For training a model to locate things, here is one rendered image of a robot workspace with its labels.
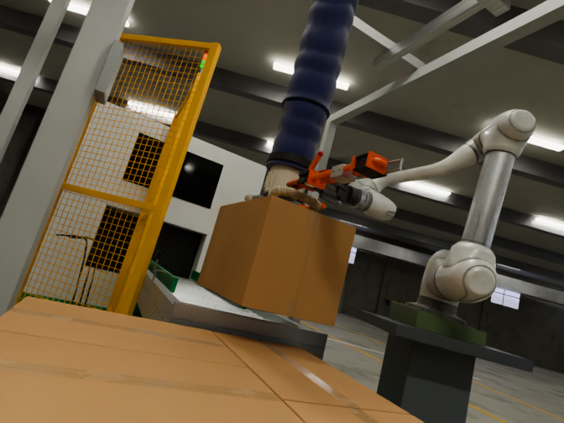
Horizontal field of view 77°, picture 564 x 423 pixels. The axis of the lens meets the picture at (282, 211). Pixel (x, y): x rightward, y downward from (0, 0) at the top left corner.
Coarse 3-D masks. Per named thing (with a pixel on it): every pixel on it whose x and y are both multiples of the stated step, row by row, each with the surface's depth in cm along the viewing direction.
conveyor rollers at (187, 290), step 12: (180, 288) 250; (192, 288) 272; (204, 288) 302; (180, 300) 189; (192, 300) 200; (204, 300) 213; (216, 300) 233; (228, 300) 248; (240, 312) 203; (252, 312) 217
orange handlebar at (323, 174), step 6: (378, 162) 105; (384, 162) 106; (348, 168) 116; (384, 168) 108; (318, 174) 133; (324, 174) 129; (330, 174) 126; (354, 174) 120; (294, 180) 150; (324, 180) 133; (330, 180) 131; (324, 204) 178
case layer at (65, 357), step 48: (0, 336) 70; (48, 336) 77; (96, 336) 87; (144, 336) 99; (192, 336) 114; (0, 384) 51; (48, 384) 55; (96, 384) 60; (144, 384) 65; (192, 384) 72; (240, 384) 80; (288, 384) 90; (336, 384) 103
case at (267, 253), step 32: (224, 224) 164; (256, 224) 131; (288, 224) 130; (320, 224) 136; (224, 256) 150; (256, 256) 123; (288, 256) 129; (320, 256) 135; (224, 288) 138; (256, 288) 123; (288, 288) 128; (320, 288) 135; (320, 320) 134
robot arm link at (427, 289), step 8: (432, 256) 152; (440, 256) 148; (432, 264) 148; (440, 264) 142; (432, 272) 144; (424, 280) 150; (432, 280) 143; (424, 288) 148; (432, 288) 143; (424, 296) 148; (432, 296) 144; (440, 296) 142; (448, 304) 142; (456, 304) 144
